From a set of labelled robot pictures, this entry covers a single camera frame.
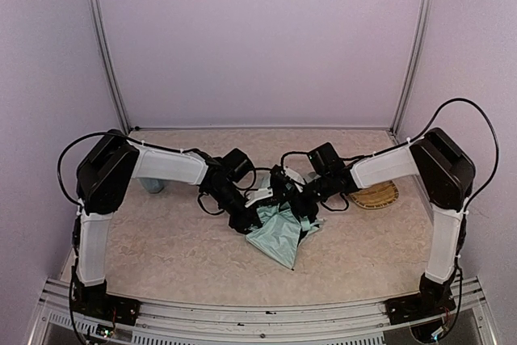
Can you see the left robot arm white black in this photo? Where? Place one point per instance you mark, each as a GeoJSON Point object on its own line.
{"type": "Point", "coordinates": [103, 177]}

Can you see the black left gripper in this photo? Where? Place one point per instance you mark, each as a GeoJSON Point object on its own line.
{"type": "Point", "coordinates": [244, 220]}

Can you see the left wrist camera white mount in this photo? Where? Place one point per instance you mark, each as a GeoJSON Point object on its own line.
{"type": "Point", "coordinates": [269, 191]}

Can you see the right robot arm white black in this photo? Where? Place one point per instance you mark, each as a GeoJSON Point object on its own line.
{"type": "Point", "coordinates": [446, 172]}

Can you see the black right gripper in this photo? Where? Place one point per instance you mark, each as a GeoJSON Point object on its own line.
{"type": "Point", "coordinates": [294, 206]}

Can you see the mint green black umbrella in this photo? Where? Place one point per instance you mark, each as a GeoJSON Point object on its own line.
{"type": "Point", "coordinates": [281, 233]}

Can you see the woven bamboo tray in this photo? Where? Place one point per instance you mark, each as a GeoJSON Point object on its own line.
{"type": "Point", "coordinates": [377, 196]}

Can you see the white blue enamel pitcher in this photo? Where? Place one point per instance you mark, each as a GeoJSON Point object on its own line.
{"type": "Point", "coordinates": [152, 186]}

